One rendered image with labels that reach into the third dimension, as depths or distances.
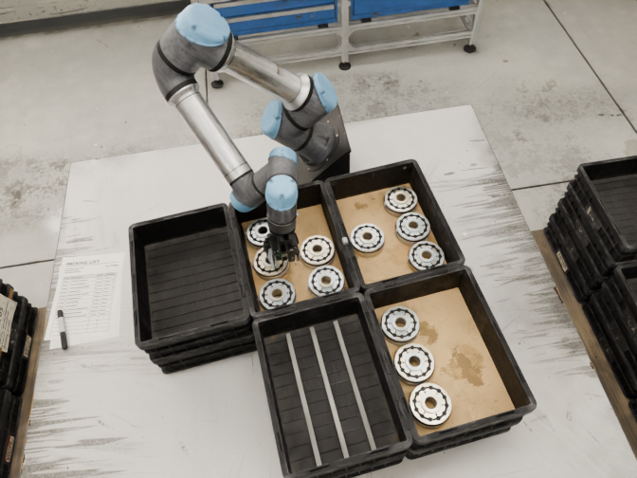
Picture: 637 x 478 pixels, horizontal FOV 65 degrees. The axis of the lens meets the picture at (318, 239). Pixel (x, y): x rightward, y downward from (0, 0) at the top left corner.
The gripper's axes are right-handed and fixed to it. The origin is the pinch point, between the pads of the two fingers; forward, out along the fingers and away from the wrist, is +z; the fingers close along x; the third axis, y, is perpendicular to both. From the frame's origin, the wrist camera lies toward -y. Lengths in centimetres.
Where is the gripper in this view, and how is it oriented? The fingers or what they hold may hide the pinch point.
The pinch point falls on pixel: (281, 258)
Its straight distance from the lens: 149.5
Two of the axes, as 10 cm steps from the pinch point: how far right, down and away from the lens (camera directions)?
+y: 2.5, 8.1, -5.4
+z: -0.5, 5.7, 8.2
